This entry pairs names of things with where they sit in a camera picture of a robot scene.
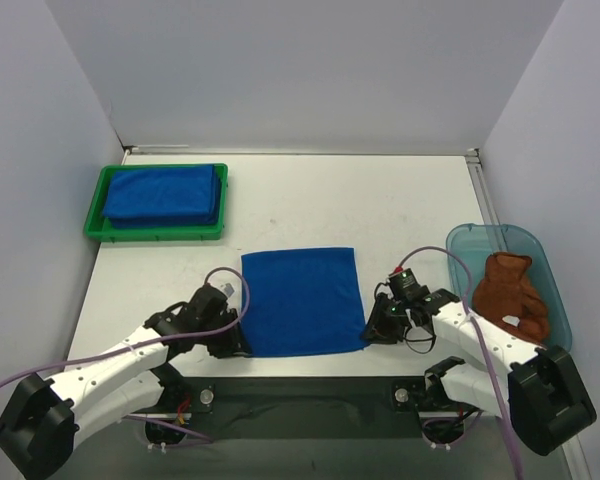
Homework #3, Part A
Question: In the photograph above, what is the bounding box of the aluminium right side rail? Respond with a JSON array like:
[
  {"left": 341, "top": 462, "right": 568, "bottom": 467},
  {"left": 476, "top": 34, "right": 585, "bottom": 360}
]
[{"left": 465, "top": 148, "right": 500, "bottom": 225}]

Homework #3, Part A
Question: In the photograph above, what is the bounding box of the aluminium front frame rail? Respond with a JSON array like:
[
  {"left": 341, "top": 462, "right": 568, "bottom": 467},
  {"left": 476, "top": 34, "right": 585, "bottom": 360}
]
[{"left": 35, "top": 373, "right": 576, "bottom": 420}]

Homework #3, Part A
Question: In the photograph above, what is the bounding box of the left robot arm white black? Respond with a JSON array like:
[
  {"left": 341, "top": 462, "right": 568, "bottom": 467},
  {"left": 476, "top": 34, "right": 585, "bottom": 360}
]
[{"left": 0, "top": 284, "right": 243, "bottom": 479}]

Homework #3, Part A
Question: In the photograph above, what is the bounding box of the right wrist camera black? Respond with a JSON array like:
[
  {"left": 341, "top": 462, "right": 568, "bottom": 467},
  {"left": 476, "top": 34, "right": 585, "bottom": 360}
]
[{"left": 388, "top": 268, "right": 430, "bottom": 303}]

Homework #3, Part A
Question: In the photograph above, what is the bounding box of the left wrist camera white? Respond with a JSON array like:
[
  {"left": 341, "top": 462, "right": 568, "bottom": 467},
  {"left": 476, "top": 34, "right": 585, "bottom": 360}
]
[{"left": 211, "top": 283, "right": 235, "bottom": 298}]

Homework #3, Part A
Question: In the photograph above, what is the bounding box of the teal transparent plastic bin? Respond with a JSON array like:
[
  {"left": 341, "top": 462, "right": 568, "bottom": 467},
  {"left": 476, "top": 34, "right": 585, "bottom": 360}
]
[{"left": 446, "top": 223, "right": 572, "bottom": 351}]

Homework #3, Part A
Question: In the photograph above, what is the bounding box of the green plastic tray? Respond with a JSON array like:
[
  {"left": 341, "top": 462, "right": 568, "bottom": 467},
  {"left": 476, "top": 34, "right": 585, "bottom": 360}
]
[{"left": 84, "top": 163, "right": 229, "bottom": 243}]

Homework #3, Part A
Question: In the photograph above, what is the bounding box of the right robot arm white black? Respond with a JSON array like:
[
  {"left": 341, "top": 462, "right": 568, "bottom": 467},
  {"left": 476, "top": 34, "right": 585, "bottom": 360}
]
[{"left": 363, "top": 287, "right": 597, "bottom": 456}]

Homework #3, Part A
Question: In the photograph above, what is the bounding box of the rust orange towel in bin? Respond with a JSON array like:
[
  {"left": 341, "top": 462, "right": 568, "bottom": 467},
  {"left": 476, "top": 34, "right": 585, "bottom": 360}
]
[{"left": 472, "top": 252, "right": 550, "bottom": 345}]

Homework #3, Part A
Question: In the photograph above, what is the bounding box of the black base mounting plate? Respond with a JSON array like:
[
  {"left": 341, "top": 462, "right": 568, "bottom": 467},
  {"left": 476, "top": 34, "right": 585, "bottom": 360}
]
[{"left": 145, "top": 376, "right": 472, "bottom": 440}]

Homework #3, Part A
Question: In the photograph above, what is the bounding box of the folded blue towel stack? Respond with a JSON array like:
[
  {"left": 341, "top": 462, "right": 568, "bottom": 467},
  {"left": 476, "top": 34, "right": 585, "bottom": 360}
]
[{"left": 102, "top": 165, "right": 222, "bottom": 229}]

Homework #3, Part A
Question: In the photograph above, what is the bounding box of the aluminium back rail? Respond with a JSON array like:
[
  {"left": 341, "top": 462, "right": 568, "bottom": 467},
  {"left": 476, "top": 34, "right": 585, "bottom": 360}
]
[{"left": 125, "top": 145, "right": 481, "bottom": 157}]

